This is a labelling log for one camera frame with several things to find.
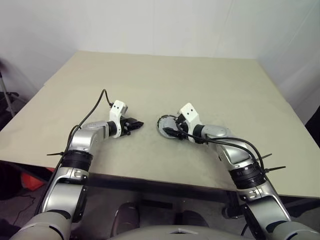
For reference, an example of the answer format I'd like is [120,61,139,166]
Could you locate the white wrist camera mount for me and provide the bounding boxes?
[179,102,202,143]
[109,99,130,139]

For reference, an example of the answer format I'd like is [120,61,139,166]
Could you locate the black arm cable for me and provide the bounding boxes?
[176,117,268,181]
[47,88,114,183]

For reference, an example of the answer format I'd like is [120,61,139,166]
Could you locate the red orange object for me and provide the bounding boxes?
[19,171,45,192]

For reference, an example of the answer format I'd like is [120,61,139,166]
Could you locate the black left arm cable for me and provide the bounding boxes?
[47,88,114,183]

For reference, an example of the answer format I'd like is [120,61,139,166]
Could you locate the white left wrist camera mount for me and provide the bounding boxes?
[109,99,130,139]

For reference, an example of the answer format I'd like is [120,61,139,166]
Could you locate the motor stator housing copper windings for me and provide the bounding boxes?
[156,114,181,139]

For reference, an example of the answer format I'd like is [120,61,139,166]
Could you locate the silver round gear disc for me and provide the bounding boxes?
[157,115,180,135]

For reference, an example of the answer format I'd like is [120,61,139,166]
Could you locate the dark rounded shape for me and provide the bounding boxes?
[116,202,140,232]
[178,210,210,230]

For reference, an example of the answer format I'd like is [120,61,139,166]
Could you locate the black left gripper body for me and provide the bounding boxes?
[120,117,131,137]

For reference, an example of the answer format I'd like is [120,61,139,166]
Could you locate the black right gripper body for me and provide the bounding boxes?
[176,115,192,141]

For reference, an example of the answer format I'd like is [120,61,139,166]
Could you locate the black table frame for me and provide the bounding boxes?
[84,174,320,220]

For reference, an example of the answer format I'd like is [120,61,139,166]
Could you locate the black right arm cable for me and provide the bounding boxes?
[176,117,268,181]

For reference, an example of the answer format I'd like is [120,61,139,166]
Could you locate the grey robot torso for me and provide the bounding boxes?
[107,224,241,240]

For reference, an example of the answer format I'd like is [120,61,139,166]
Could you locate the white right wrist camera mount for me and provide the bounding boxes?
[179,102,202,143]

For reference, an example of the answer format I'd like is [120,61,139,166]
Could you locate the grey tripod stand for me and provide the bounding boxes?
[0,72,26,118]

